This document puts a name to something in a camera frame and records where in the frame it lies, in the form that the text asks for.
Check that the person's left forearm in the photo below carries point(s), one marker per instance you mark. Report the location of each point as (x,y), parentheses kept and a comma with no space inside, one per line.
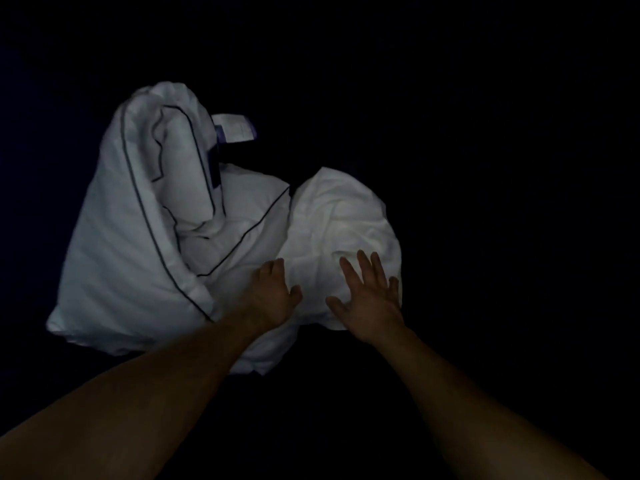
(110,414)

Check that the person's right hand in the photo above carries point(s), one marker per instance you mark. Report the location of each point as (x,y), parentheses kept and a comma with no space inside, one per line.
(372,309)

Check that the white towel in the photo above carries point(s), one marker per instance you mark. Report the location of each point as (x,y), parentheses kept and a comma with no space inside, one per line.
(340,214)

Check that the person's left hand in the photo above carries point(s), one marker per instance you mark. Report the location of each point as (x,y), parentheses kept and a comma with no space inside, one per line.
(272,299)

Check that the white pillowcase black piping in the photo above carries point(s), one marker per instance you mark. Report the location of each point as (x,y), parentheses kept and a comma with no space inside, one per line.
(125,254)

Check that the person's right forearm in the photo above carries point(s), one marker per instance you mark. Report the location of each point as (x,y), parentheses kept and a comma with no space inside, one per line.
(480,419)

